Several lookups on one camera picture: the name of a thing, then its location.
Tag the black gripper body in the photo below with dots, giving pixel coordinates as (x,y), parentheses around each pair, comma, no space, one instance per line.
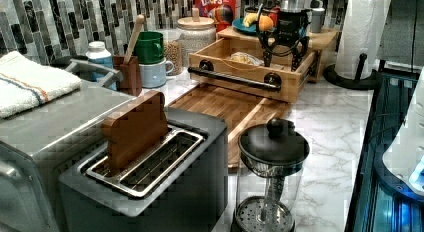
(290,30)

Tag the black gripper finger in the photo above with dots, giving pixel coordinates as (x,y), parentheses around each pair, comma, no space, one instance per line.
(267,55)
(298,50)

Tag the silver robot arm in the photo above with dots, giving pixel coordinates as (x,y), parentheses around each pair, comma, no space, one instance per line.
(284,5)

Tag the orange toy fruit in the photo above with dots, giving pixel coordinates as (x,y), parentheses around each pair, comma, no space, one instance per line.
(265,23)

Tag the white chips bag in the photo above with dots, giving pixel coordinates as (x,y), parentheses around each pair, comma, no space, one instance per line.
(246,59)

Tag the wooden drawer box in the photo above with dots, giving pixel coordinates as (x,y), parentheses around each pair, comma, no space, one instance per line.
(212,65)

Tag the yellow toy banana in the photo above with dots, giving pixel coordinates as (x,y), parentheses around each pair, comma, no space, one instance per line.
(250,19)

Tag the teal plate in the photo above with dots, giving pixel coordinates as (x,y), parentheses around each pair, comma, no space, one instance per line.
(237,24)

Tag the wooden cutting board tray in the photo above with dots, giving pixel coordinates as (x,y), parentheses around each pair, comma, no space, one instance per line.
(238,110)

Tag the red Froot Loops box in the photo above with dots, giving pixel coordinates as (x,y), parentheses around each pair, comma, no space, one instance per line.
(222,12)

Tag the white paper towel roll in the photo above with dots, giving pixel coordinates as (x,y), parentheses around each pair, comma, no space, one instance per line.
(362,32)

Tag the ceramic jar wooden lid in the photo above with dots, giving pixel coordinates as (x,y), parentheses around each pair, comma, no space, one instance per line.
(197,32)

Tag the black paper towel stand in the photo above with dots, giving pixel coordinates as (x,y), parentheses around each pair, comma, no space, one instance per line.
(357,82)

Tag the clear jar with nuts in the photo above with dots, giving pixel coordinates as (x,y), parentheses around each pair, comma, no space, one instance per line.
(172,48)

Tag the light blue mug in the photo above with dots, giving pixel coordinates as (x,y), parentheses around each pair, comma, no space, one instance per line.
(155,75)

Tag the green mug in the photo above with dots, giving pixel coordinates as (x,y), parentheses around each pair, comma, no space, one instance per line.
(149,47)

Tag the black French press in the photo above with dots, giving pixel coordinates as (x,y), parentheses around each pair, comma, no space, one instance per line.
(269,175)

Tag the wooden rolling pin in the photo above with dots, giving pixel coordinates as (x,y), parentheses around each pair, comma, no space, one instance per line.
(133,38)

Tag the wooden toast slice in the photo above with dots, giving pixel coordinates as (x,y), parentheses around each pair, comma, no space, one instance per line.
(133,129)

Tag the brown wooden utensil holder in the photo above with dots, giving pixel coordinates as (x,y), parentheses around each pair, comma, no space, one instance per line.
(131,83)

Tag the silver toaster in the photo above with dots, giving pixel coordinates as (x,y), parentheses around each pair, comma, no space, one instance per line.
(180,185)

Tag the white and blue bottle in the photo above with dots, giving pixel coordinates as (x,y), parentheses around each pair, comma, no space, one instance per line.
(98,54)

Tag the white striped towel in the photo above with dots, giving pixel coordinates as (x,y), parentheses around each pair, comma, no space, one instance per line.
(25,84)

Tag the silver toaster oven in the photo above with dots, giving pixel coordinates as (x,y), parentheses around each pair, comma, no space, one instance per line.
(38,145)

